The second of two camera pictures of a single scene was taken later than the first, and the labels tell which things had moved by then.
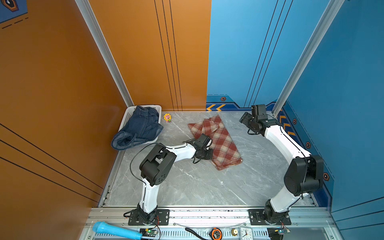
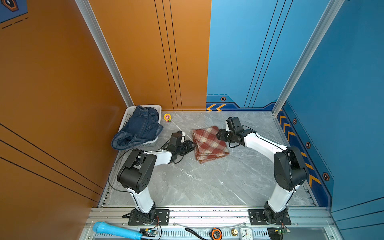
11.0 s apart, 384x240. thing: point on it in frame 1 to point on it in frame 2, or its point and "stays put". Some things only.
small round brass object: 234,232 stays put
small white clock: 246,233 stays put
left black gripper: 209,156 to 189,147
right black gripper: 244,118 to 220,135
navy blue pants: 144,126 stays put
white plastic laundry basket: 129,113 stays put
